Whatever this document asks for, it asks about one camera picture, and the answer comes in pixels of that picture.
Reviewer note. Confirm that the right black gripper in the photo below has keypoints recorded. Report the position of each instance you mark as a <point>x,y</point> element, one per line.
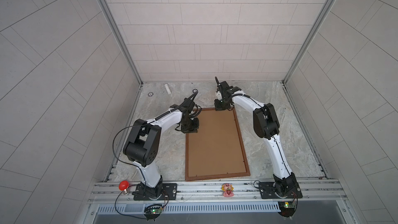
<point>218,107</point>

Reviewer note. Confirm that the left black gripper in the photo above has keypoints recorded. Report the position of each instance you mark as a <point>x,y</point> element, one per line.
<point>194,128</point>

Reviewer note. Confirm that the brown wooden picture frame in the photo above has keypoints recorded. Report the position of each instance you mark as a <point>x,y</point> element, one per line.
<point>245,161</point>

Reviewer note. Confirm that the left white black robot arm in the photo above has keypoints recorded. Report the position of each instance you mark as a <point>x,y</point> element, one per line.
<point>142,144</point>

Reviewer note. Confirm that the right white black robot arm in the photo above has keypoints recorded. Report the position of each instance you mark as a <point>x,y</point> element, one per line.
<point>266,126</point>

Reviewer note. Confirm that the white cylinder tube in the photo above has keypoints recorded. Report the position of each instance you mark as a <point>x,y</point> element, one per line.
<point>168,89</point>

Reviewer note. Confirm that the pink toy figure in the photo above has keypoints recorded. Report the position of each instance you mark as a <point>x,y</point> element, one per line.
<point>227,190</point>

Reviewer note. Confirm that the red emergency stop button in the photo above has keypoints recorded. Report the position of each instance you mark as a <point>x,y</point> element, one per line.
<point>124,187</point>

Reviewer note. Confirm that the left green circuit board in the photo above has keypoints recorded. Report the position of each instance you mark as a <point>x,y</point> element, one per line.
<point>153,211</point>

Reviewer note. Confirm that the green circuit board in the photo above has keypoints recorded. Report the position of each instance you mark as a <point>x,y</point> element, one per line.
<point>153,211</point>
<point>287,209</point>

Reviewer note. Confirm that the right green circuit board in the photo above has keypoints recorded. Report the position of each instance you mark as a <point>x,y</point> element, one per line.
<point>287,209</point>

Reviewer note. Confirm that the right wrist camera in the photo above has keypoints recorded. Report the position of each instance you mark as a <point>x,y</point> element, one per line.
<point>219,95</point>

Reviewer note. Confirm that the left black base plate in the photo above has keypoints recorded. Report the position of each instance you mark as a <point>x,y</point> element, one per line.
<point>169,189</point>

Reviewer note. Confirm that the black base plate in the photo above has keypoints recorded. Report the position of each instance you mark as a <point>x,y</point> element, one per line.
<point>169,189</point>
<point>268,191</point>

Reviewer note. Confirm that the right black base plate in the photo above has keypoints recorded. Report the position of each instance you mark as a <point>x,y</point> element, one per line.
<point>268,191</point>

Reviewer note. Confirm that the white vented cable duct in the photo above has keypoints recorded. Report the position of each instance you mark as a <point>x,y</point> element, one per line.
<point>193,208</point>

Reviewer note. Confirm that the aluminium front rail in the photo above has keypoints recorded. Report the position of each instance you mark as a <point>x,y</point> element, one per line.
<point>244,191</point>

